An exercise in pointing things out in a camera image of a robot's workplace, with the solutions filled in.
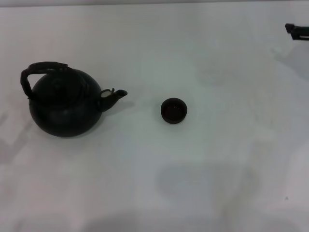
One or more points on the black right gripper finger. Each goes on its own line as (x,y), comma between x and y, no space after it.
(298,32)

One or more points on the small dark teacup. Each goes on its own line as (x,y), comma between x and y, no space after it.
(173,111)

